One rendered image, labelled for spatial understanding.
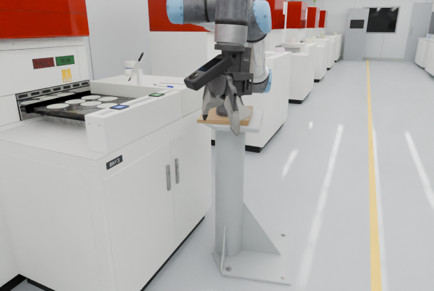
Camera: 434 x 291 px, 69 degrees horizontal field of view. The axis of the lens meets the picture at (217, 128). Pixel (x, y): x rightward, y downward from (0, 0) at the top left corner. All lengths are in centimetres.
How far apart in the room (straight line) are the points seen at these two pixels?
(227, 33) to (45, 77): 127
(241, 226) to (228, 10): 140
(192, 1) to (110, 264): 106
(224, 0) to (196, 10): 13
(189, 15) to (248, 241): 143
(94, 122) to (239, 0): 74
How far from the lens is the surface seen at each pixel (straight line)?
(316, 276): 194
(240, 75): 74
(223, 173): 168
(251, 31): 122
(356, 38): 1352
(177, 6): 86
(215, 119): 153
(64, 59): 190
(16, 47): 174
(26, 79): 177
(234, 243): 191
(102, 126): 122
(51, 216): 154
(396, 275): 210
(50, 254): 170
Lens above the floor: 127
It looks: 18 degrees down
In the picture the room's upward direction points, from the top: straight up
